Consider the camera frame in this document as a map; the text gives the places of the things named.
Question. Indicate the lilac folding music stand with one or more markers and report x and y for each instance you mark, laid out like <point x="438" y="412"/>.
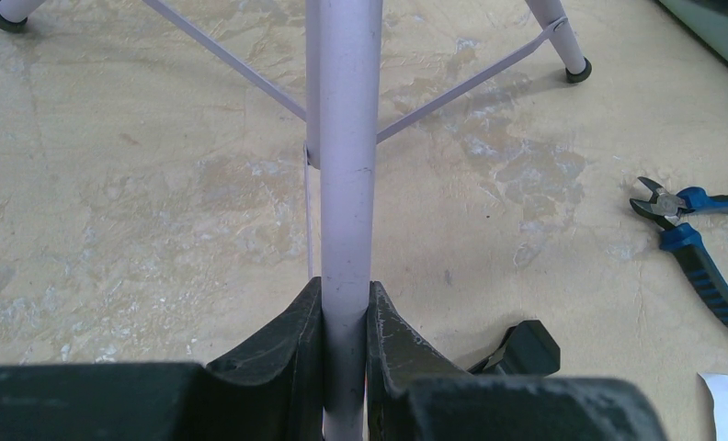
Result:
<point x="131" y="236"/>

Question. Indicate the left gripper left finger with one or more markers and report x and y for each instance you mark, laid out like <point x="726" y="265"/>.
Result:
<point x="269" y="387"/>

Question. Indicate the black desktop microphone stand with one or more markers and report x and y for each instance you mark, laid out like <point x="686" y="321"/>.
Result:
<point x="526" y="349"/>

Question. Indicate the blue handled cutting pliers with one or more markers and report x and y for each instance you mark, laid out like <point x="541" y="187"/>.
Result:
<point x="683" y="242"/>

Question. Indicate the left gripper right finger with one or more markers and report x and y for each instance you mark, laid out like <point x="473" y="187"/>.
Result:
<point x="415" y="393"/>

